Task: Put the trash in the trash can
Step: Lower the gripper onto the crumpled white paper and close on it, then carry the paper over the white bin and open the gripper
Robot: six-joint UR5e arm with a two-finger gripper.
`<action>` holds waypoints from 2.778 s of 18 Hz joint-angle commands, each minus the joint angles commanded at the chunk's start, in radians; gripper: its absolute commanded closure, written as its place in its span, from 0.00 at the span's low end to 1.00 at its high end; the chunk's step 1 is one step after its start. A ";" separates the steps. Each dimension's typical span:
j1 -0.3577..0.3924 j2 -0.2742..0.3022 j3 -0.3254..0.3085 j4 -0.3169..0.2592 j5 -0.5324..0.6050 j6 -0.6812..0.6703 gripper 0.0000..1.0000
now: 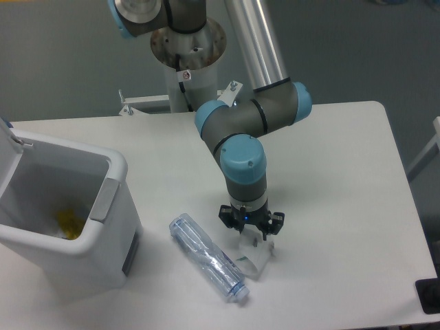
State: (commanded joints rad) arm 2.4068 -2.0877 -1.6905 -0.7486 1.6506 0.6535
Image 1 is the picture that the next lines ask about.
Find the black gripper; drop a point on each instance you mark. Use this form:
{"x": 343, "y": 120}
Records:
{"x": 268, "y": 223}

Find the white plastic wrapper pouch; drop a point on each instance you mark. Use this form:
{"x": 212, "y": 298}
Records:
{"x": 254, "y": 252}

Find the crushed clear plastic bottle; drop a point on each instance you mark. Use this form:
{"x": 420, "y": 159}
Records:
{"x": 214, "y": 264}

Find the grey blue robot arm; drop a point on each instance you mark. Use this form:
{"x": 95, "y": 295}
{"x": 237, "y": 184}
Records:
{"x": 232, "y": 133}

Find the yellow trash in bin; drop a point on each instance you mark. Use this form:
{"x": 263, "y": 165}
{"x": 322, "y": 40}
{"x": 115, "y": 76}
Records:
{"x": 70, "y": 223}

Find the white open trash can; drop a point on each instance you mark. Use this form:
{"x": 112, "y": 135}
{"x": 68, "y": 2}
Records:
{"x": 42, "y": 175}

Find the black clamp at table edge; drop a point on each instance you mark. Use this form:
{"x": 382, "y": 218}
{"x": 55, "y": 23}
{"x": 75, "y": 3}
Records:
{"x": 428, "y": 293}

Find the white metal base frame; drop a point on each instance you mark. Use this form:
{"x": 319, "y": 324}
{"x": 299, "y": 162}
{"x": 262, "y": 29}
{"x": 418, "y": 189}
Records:
{"x": 161, "y": 103}

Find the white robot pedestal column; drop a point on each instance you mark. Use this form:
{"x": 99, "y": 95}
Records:
{"x": 190, "y": 64}

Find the white frame at right edge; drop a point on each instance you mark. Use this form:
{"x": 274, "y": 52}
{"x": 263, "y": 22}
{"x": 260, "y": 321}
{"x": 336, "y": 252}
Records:
{"x": 426, "y": 155}

